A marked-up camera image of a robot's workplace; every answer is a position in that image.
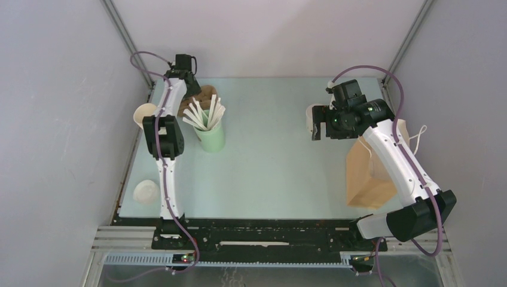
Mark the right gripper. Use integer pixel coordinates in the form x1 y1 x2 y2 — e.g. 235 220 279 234
313 105 359 141

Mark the single paper cup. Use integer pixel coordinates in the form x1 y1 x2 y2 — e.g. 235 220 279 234
306 103 326 133

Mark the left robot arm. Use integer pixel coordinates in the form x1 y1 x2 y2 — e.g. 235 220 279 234
142 68 200 249

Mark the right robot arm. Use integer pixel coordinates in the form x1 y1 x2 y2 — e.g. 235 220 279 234
311 80 457 250

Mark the stack of paper cups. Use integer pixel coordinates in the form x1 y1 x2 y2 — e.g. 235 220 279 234
133 103 157 130

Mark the green cup holder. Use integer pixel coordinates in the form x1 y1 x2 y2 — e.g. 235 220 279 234
194 121 225 153

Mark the brown paper bag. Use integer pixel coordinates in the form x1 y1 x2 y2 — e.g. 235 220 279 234
346 120 431 209

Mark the stack of white lids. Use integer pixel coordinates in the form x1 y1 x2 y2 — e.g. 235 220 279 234
133 180 160 205

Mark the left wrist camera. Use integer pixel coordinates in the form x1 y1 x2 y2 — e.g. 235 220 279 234
168 54 197 75

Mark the black front rail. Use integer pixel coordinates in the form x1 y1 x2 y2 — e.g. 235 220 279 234
91 215 453 274

